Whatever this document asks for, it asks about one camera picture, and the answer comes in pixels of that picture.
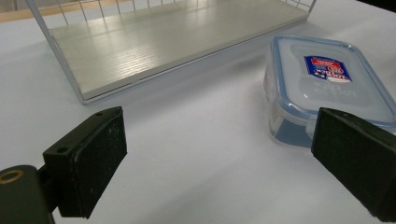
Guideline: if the clear plastic food container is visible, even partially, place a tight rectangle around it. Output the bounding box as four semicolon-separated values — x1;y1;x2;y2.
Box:
262;35;396;148

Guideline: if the white wire shelf rack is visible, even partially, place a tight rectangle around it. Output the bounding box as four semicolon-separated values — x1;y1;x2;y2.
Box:
25;0;318;105

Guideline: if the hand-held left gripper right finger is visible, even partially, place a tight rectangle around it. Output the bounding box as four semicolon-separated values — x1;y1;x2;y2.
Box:
310;106;396;223

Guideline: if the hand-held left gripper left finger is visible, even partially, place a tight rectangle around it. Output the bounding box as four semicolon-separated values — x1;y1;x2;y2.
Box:
42;105;128;219

